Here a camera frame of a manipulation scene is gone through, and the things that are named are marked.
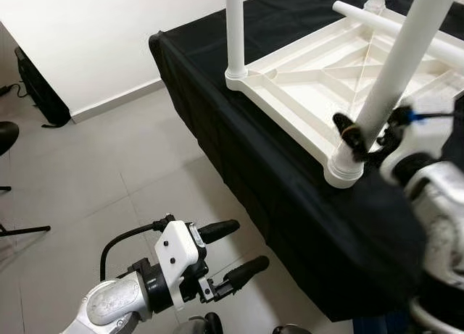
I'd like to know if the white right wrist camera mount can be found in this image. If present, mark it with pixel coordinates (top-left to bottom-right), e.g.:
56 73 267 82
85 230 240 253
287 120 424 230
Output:
381 95 455 183

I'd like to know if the black floor stand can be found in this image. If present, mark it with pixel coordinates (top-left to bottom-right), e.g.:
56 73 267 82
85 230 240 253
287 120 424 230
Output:
0 120 52 238

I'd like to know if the black robot foot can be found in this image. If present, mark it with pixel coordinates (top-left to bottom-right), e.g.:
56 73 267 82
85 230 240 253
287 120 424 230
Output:
272 323 313 334
174 312 225 334

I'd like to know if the black right arm cable red connector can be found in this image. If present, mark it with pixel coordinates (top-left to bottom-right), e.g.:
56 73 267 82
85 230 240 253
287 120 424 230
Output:
410 108 464 126

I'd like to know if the black robot right foot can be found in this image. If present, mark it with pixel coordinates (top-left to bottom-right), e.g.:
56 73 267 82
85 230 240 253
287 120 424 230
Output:
272 323 313 334

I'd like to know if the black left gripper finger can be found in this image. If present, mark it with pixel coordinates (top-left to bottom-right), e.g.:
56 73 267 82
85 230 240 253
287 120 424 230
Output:
196 219 241 244
217 256 270 291

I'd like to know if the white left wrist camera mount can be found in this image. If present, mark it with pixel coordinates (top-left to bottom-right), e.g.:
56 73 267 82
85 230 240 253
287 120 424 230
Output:
154 220 208 312

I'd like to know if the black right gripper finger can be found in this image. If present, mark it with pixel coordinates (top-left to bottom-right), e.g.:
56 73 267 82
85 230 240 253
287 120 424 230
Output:
332 113 370 161

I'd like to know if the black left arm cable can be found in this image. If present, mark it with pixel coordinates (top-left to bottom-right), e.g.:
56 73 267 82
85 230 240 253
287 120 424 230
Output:
100 214 175 281

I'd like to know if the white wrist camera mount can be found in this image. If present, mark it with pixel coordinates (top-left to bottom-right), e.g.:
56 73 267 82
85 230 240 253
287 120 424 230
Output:
154 220 208 312
381 95 455 183

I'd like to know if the black tablecloth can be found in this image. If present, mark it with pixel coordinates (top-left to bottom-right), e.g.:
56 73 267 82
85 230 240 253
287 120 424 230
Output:
149 0 464 322

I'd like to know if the black robot left foot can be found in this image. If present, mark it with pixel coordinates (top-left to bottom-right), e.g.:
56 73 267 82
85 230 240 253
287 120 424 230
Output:
174 312 225 334

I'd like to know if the black floor bin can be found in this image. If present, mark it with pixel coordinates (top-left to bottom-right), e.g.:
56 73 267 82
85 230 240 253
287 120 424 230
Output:
14 44 73 129

